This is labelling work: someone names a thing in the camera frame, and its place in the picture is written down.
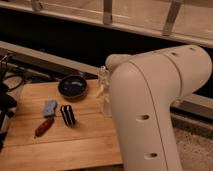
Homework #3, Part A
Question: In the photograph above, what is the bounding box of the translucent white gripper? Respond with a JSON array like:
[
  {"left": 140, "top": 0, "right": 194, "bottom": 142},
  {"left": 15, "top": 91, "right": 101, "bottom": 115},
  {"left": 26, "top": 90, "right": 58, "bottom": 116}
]
[{"left": 96, "top": 66, "right": 111, "bottom": 117}]

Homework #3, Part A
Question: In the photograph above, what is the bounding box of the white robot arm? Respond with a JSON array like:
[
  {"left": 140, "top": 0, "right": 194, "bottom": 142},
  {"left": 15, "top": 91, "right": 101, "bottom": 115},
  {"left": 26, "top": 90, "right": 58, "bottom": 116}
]
[{"left": 105, "top": 45, "right": 212, "bottom": 171}]

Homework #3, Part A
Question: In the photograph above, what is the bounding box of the black round bowl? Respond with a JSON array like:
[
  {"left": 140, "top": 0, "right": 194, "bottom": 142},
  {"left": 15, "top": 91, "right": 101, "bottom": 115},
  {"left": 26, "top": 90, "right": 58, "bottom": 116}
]
[{"left": 58, "top": 75, "right": 87, "bottom": 99}]

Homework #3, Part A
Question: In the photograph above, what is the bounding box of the blue sponge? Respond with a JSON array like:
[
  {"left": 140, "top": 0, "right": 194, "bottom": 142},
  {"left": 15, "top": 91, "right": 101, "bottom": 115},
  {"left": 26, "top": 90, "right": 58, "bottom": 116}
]
[{"left": 43, "top": 100, "right": 57, "bottom": 117}]

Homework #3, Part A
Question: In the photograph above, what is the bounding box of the reddish brown sausage toy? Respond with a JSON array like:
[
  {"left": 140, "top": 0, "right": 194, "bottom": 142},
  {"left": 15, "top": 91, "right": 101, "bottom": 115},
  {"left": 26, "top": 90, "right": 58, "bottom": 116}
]
[{"left": 35, "top": 118, "right": 54, "bottom": 137}]

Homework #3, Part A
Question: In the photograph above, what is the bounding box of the wooden board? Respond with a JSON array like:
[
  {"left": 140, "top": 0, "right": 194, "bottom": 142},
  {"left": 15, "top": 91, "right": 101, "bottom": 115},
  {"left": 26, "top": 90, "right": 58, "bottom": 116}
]
[{"left": 0, "top": 80, "right": 121, "bottom": 171}]

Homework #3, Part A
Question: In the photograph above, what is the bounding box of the black equipment with cables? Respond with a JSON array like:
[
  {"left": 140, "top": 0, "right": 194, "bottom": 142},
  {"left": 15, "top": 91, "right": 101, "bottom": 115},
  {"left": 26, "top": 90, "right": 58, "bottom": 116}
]
[{"left": 0, "top": 53, "right": 24, "bottom": 151}]

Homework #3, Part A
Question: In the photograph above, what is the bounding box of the metal window frame rail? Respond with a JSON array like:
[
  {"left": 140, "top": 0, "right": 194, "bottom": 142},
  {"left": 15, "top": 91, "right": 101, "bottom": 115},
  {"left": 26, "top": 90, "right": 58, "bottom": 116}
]
[{"left": 0, "top": 0, "right": 213, "bottom": 48}]

